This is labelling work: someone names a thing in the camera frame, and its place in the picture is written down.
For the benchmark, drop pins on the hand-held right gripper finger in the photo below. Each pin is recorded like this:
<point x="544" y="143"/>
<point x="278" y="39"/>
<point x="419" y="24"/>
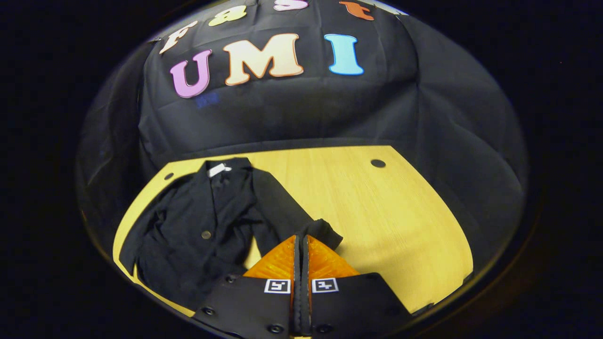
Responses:
<point x="297" y="282"/>
<point x="305" y="282"/>

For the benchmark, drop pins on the black jacket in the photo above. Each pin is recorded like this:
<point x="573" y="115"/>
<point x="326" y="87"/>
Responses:
<point x="188" y="235"/>

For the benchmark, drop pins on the black backdrop cloth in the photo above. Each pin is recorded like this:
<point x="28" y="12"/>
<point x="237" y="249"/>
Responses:
<point x="306" y="113"/>

